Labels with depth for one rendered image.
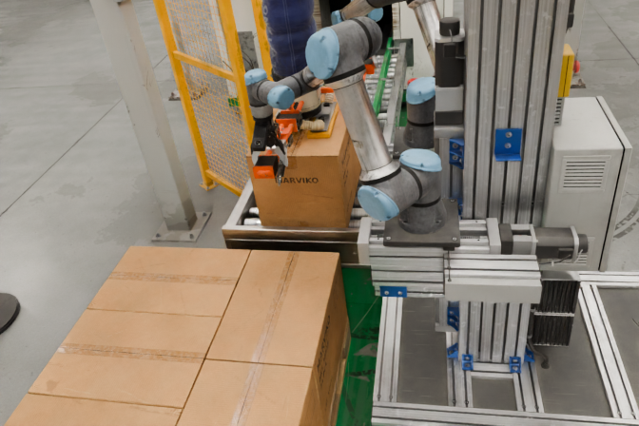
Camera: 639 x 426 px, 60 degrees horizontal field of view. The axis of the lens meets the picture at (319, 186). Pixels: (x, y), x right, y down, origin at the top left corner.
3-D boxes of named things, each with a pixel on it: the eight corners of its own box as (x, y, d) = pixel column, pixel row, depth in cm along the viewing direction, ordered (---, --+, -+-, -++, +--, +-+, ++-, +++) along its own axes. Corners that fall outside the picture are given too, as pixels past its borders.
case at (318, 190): (290, 162, 305) (279, 95, 283) (362, 161, 297) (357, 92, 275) (261, 230, 257) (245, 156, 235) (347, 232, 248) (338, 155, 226)
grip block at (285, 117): (280, 123, 234) (279, 110, 231) (303, 122, 232) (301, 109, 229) (276, 132, 228) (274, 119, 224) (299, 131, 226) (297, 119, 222)
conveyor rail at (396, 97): (400, 66, 437) (399, 42, 427) (407, 65, 436) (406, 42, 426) (367, 263, 251) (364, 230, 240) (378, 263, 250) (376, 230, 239)
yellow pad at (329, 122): (320, 104, 269) (319, 94, 266) (340, 103, 266) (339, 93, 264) (307, 139, 241) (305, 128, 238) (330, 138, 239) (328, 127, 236)
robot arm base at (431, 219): (446, 203, 176) (446, 178, 170) (447, 234, 163) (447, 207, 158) (397, 203, 179) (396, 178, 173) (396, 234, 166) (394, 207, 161)
